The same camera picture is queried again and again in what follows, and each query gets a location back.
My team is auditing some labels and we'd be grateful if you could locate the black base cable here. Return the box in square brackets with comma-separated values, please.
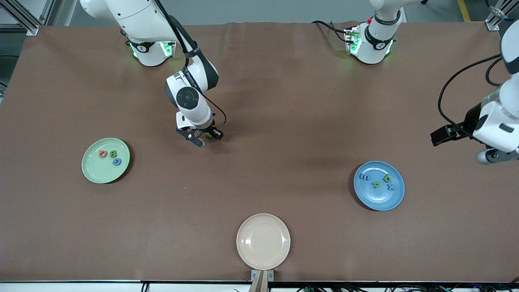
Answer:
[311, 20, 350, 43]

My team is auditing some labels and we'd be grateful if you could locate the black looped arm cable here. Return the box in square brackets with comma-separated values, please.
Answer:
[486, 57, 505, 88]

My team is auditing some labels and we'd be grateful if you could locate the grey base connector panel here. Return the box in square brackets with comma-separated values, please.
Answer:
[160, 41, 178, 58]
[344, 26, 362, 55]

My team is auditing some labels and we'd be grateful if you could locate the beige plate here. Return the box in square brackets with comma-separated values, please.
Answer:
[236, 213, 291, 271]

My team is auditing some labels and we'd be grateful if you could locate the aluminium frame post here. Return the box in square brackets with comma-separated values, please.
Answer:
[485, 0, 519, 31]
[0, 0, 56, 36]

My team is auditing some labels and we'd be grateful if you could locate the white table edge rail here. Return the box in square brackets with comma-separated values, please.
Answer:
[0, 281, 519, 292]

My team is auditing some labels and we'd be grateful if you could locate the green plate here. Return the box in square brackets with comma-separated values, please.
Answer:
[81, 137, 131, 184]

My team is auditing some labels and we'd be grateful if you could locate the brown table mat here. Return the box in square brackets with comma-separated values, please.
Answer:
[0, 21, 519, 283]

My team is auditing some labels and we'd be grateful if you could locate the blue plate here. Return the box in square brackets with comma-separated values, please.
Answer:
[354, 161, 405, 211]

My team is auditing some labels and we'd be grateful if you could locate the beige camera support pole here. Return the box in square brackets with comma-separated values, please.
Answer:
[248, 271, 269, 292]

